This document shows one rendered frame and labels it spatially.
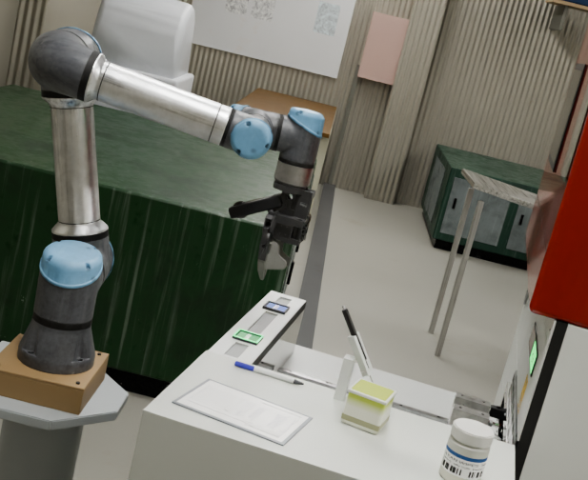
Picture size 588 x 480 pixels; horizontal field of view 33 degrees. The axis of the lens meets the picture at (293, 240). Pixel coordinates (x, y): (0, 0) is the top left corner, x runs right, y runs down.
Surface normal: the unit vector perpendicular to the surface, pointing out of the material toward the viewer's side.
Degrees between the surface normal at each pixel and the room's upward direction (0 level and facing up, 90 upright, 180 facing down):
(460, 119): 90
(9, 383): 90
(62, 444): 90
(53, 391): 90
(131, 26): 79
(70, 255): 9
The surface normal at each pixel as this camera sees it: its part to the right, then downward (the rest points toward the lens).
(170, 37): 0.00, 0.05
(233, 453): -0.22, 0.18
